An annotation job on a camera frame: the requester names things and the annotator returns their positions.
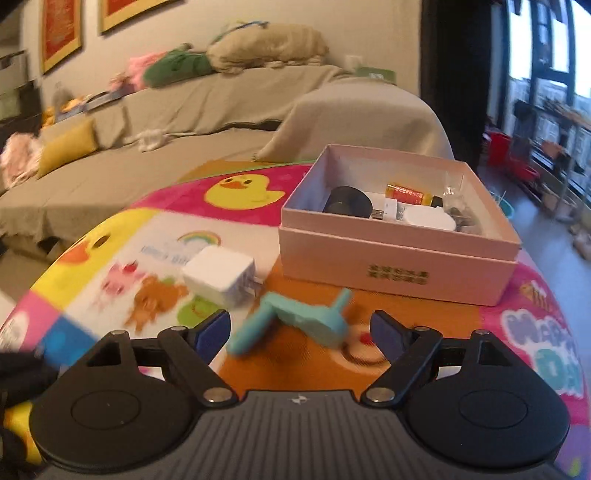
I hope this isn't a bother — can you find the teal plastic handle tool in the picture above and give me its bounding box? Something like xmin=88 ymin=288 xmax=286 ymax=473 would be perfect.
xmin=226 ymin=289 xmax=352 ymax=356

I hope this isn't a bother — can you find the white charger cube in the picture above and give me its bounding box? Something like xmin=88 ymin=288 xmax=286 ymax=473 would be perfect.
xmin=181 ymin=245 xmax=264 ymax=309

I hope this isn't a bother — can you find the colourful cartoon play mat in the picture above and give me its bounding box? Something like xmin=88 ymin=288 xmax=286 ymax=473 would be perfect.
xmin=1 ymin=178 xmax=590 ymax=479

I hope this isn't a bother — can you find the pink cardboard box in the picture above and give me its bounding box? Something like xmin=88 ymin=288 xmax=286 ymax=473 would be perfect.
xmin=280 ymin=145 xmax=521 ymax=306

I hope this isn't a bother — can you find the white oval case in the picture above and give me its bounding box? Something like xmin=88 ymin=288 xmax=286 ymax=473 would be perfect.
xmin=402 ymin=205 xmax=457 ymax=231

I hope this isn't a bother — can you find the yellow small bottle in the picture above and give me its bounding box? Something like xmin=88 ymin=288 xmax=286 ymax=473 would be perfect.
xmin=386 ymin=183 xmax=443 ymax=208

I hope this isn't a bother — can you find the black round item in box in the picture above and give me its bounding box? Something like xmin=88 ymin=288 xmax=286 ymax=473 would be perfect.
xmin=322 ymin=186 xmax=373 ymax=218

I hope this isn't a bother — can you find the pink clothes pile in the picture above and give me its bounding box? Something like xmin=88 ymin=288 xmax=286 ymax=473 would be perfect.
xmin=1 ymin=133 xmax=43 ymax=189

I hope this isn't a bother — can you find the white plush toy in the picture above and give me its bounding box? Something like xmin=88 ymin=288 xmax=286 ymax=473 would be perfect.
xmin=135 ymin=129 xmax=167 ymax=153

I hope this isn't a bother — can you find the red bucket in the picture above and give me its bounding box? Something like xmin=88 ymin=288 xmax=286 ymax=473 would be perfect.
xmin=486 ymin=131 xmax=512 ymax=167

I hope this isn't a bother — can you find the yellow cushion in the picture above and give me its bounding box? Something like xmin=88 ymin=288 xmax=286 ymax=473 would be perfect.
xmin=37 ymin=118 xmax=98 ymax=179

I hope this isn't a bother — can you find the beige covered sofa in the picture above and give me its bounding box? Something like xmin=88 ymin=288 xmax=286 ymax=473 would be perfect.
xmin=1 ymin=66 xmax=453 ymax=256

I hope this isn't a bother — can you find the black metal plant shelf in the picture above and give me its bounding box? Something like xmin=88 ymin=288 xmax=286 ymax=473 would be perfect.
xmin=507 ymin=99 xmax=590 ymax=223

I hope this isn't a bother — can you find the green tissue pack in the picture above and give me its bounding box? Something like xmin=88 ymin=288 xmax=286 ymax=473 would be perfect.
xmin=356 ymin=66 xmax=397 ymax=85

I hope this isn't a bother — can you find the pink plush toy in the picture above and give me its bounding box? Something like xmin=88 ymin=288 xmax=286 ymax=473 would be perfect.
xmin=125 ymin=51 xmax=166 ymax=91

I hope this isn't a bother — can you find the green plush pillow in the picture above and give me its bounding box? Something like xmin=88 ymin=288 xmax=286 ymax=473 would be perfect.
xmin=142 ymin=49 xmax=214 ymax=88

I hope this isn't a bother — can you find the white wall socket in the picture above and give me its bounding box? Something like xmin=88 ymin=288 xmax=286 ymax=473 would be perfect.
xmin=344 ymin=54 xmax=363 ymax=73

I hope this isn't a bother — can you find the red framed wall picture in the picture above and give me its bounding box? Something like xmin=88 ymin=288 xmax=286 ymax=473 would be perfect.
xmin=40 ymin=0 xmax=82 ymax=75

